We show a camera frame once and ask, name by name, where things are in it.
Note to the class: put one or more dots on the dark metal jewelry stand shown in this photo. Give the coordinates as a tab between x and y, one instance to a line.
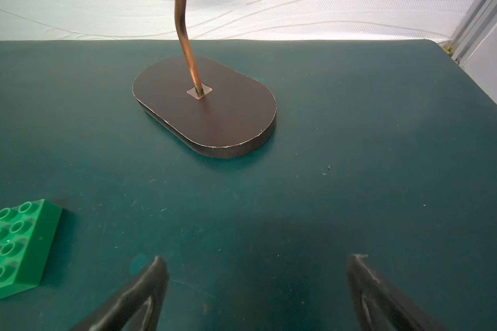
213	109

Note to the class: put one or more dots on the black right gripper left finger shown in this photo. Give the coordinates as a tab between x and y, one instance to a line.
136	306

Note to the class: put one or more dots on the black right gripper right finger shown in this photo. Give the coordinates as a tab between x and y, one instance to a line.
380	305

